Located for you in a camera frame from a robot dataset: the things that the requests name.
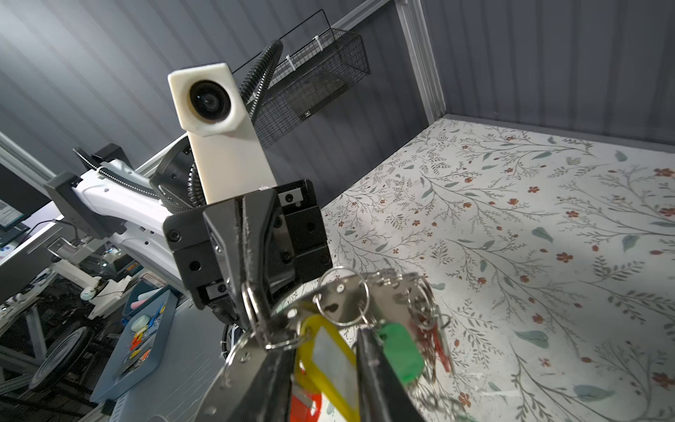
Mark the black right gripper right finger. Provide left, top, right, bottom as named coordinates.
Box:
left=356, top=329, right=424, bottom=422

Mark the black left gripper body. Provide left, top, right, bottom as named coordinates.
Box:
left=163, top=179, right=333, bottom=324

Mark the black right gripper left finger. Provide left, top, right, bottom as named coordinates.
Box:
left=228, top=347, right=295, bottom=421

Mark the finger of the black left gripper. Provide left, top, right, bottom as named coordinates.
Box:
left=203, top=197, right=264, bottom=327
left=242, top=189, right=296, bottom=311

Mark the yellow tagged key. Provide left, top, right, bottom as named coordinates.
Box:
left=297, top=315, right=360, bottom=421

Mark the red tagged key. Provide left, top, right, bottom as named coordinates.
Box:
left=414, top=325, right=455, bottom=375

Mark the large metal keyring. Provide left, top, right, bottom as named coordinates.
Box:
left=196, top=267, right=466, bottom=421

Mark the green tagged silver key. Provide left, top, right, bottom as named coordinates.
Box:
left=377, top=323, right=425, bottom=386

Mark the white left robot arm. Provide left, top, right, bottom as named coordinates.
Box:
left=45, top=136, right=333, bottom=324

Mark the blue parts tray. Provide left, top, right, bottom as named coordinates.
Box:
left=91, top=288, right=178, bottom=404

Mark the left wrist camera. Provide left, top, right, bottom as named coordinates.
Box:
left=167, top=63, right=278, bottom=204

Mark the black wire basket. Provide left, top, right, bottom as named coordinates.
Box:
left=254, top=9, right=371, bottom=149

